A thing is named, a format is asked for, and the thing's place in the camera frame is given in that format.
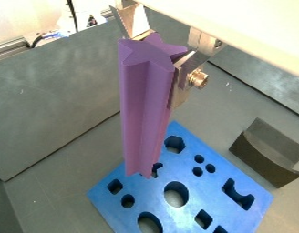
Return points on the dark grey curved block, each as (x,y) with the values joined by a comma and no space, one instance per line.
(268,152)

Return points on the aluminium frame rail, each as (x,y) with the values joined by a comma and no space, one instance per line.
(13,44)

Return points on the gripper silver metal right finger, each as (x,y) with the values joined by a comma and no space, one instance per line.
(188,65)

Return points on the blue shape-sorting board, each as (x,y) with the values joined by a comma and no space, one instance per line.
(196,194)

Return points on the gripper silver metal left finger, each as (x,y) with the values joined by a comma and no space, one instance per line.
(130,18)

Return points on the grey right wall panel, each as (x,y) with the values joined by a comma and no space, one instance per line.
(260,31)

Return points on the grey side wall panel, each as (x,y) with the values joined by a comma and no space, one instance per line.
(57,92)

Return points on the purple star-shaped peg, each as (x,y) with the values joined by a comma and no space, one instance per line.
(145,75)

